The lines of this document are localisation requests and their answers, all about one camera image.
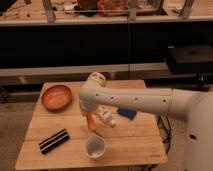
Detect orange pepper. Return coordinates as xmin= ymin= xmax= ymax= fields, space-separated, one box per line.
xmin=86 ymin=113 xmax=96 ymax=131

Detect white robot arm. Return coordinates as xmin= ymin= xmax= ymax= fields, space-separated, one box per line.
xmin=79 ymin=72 xmax=213 ymax=171

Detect white ceramic cup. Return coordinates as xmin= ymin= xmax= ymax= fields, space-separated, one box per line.
xmin=84 ymin=134 xmax=107 ymax=159

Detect white small bottle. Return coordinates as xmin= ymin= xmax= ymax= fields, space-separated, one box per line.
xmin=95 ymin=106 xmax=116 ymax=127

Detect orange wooden bowl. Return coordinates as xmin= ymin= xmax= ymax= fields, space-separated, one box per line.
xmin=41 ymin=85 xmax=72 ymax=111

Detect blue small object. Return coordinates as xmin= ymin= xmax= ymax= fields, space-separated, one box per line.
xmin=117 ymin=108 xmax=137 ymax=120

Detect wooden shelf bench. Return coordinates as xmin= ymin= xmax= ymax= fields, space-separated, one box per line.
xmin=0 ymin=0 xmax=213 ymax=84

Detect black box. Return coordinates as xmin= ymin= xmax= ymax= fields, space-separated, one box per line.
xmin=165 ymin=45 xmax=213 ymax=74

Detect black floor cables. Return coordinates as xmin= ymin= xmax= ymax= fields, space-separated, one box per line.
xmin=156 ymin=114 xmax=174 ymax=154

